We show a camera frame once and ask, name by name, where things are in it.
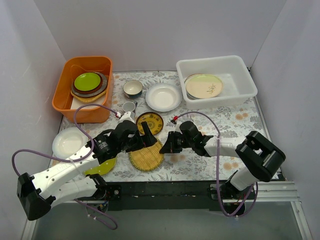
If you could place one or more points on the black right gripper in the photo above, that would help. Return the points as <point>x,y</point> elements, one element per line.
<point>173,141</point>

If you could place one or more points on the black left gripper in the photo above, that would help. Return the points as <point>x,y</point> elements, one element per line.
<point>140,138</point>

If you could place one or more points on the round bamboo woven tray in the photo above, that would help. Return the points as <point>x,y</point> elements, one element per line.
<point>147,159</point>

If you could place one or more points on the white watermelon pattern plate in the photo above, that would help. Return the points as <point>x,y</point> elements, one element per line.
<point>187,93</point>

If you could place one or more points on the cream green glazed plate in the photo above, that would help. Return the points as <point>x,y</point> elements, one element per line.
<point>205,86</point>

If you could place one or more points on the tan bird painted plate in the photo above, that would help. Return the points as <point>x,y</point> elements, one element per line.
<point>192,75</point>

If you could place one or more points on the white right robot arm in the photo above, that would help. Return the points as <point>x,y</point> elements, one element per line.
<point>261,158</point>

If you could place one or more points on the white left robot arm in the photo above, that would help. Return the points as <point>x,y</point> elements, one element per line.
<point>94,153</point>

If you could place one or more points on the white plastic bin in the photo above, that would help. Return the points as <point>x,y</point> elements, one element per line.
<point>238,85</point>

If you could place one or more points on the orange plastic bin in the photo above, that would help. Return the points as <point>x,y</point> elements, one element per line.
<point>62,98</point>

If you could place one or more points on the yellow black patterned plate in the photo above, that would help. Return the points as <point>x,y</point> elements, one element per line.
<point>154,121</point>

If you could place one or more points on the grey ceramic mug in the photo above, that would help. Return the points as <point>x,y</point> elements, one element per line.
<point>130,106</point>

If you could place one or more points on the floral patterned table mat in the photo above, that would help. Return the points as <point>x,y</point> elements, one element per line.
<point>230,121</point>

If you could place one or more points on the white deep plate blue rim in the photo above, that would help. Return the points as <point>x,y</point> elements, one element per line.
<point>163,97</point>

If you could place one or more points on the lime green dotted plate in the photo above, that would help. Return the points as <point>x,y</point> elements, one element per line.
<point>103,168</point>

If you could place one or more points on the dark teal ceramic bowl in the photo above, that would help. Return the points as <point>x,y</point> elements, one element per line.
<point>133,89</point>

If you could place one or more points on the yellow woven basket plate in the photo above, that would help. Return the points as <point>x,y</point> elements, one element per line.
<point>88,98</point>

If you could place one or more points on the grey speckled plate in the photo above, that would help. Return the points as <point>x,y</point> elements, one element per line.
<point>89,83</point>

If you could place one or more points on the white deep plate left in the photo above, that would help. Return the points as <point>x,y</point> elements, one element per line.
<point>68,142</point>

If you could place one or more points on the white square plate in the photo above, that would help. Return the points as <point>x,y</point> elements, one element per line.
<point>76,103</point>

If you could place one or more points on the dark brown plate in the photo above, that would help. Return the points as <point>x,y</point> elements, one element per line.
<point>98,88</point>

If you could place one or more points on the lime green small plate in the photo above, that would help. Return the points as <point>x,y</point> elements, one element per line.
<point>87,81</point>

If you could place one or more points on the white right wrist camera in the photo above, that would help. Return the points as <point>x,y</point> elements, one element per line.
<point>177,128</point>

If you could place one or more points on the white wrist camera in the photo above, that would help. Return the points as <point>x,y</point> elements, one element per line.
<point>128,116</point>
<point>177,128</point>

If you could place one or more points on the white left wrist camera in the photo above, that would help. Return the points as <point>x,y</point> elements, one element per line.
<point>128,116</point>

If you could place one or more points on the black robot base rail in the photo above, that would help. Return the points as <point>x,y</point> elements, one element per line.
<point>162,195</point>

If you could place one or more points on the aluminium frame rail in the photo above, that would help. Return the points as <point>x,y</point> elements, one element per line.
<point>275,192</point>

